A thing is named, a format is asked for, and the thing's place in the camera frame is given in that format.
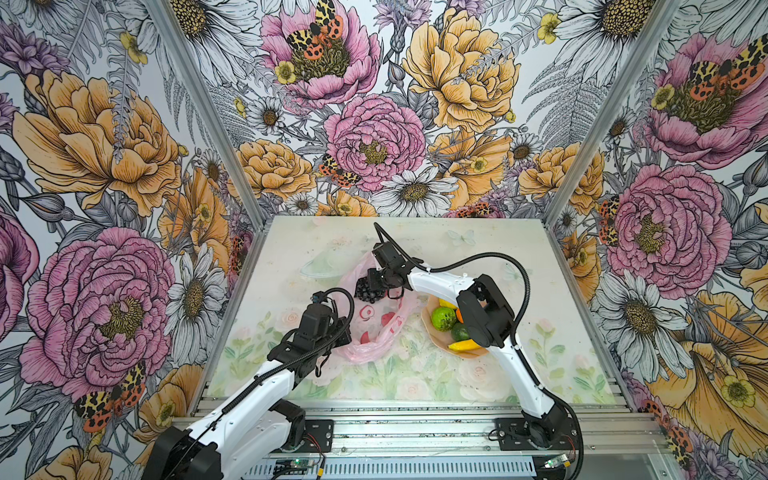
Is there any green circuit board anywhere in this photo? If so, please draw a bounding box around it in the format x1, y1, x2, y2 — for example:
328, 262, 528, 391
272, 458, 318, 479
542, 453, 571, 469

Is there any aluminium front rail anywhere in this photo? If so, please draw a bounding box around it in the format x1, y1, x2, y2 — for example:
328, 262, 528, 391
152, 400, 667, 480

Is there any yellow lemon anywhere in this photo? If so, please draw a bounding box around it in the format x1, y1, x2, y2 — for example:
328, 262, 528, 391
438, 299, 458, 310

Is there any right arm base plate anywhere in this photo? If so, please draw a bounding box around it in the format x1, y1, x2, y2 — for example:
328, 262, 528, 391
488, 417, 582, 451

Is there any right black corrugated cable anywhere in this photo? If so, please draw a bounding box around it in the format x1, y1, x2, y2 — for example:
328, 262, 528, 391
373, 221, 584, 480

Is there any left black cable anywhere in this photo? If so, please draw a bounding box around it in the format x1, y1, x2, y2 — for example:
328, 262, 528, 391
161, 287, 356, 469

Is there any left green circuit board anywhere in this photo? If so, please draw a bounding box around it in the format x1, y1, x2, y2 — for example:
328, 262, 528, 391
272, 458, 318, 479

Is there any pink plastic bag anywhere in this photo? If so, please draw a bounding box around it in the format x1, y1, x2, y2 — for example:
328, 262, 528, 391
334, 253, 420, 364

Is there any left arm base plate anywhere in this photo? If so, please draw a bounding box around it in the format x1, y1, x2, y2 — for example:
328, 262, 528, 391
279, 419, 335, 453

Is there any right aluminium frame post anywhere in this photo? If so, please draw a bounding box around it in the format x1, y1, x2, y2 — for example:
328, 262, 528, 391
543, 1, 681, 230

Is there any left aluminium frame post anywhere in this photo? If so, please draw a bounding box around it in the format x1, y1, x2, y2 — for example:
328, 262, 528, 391
147, 1, 265, 233

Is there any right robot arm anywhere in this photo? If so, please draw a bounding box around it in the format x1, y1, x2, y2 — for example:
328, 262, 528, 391
368, 223, 584, 451

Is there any aluminium frame post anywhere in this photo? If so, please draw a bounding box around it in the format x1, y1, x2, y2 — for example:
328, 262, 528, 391
543, 1, 681, 230
147, 1, 265, 233

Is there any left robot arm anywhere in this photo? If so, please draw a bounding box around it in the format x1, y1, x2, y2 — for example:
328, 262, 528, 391
142, 293, 350, 479

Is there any right green circuit board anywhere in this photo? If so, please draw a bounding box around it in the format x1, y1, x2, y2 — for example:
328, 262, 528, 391
542, 453, 571, 469

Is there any black grape bunch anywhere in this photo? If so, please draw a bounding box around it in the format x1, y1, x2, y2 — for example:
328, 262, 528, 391
354, 277, 386, 304

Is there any green avocado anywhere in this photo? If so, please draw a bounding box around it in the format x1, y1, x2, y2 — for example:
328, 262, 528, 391
451, 322, 470, 342

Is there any pink scalloped bowl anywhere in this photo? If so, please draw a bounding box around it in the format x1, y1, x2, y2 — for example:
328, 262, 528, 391
421, 295, 488, 360

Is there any green bumpy fruit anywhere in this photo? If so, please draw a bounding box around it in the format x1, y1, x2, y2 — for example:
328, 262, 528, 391
430, 306, 458, 332

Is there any yellow banana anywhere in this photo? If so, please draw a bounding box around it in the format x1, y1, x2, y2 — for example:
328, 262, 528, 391
448, 339, 482, 352

